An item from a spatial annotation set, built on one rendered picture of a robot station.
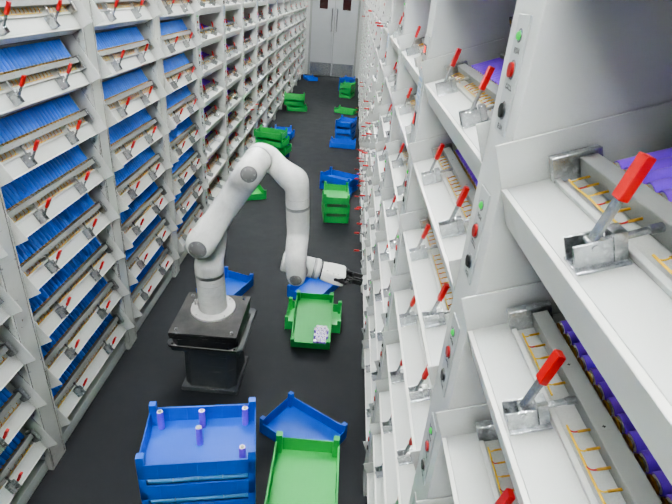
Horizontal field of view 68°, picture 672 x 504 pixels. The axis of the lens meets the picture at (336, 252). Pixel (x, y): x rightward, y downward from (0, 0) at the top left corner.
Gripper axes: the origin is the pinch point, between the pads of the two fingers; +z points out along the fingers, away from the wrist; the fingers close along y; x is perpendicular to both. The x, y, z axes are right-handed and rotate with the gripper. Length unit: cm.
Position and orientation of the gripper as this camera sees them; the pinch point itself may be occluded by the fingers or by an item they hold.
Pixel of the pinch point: (357, 278)
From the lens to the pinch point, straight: 205.2
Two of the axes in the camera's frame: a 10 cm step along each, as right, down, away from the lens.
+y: -0.4, 4.6, -8.9
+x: 2.5, -8.5, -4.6
